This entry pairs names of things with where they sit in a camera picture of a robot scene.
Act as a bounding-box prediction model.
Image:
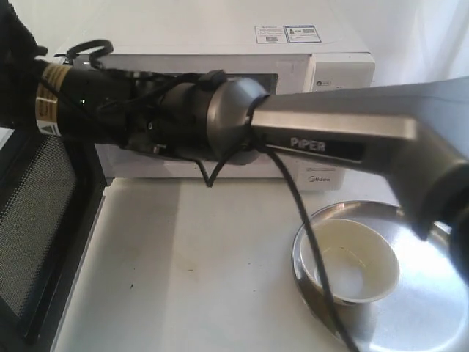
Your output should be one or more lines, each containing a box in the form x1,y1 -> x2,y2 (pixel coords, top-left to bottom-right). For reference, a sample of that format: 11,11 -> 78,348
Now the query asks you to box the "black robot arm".
1,1 -> 468,276

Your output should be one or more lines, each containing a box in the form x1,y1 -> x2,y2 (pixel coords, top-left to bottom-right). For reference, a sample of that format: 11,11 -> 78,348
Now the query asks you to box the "cream ceramic bowl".
311,219 -> 400,306

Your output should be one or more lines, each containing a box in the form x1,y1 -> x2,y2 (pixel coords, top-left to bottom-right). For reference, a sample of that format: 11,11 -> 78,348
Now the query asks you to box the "round stainless steel plate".
310,200 -> 468,351

